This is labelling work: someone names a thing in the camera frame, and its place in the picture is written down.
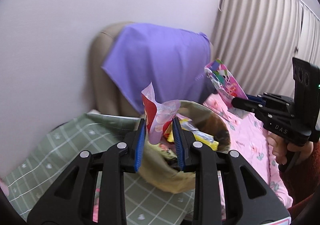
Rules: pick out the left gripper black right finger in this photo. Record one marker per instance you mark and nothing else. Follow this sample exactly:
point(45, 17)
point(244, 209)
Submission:
point(229, 191)

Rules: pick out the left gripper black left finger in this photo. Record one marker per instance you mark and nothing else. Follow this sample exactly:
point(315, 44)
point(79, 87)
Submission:
point(70, 199)

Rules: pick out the colourful cartoon snack packet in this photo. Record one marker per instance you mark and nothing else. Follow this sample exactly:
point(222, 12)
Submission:
point(226, 86)

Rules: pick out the olive green trash bag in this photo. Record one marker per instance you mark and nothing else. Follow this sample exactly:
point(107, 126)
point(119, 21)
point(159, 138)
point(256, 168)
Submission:
point(185, 145)

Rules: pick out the purple and pink snack packet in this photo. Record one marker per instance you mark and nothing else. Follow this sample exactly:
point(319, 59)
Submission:
point(158, 115)

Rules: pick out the right hand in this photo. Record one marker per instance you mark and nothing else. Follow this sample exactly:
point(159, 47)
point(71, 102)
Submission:
point(280, 149)

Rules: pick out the red fuzzy right sleeve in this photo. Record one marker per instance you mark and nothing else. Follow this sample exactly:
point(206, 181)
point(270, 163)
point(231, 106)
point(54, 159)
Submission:
point(302, 180)

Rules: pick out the pink floral quilt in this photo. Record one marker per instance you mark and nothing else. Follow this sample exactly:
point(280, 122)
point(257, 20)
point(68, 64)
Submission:
point(161, 194)

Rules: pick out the yellow snack wrapper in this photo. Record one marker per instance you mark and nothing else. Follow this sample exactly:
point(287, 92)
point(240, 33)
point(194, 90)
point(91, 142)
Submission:
point(197, 137)

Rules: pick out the beige pleated curtain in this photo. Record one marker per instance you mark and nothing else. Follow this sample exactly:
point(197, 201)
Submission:
point(257, 40)

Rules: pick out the purple pillow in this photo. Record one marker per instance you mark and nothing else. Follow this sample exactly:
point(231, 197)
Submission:
point(173, 60)

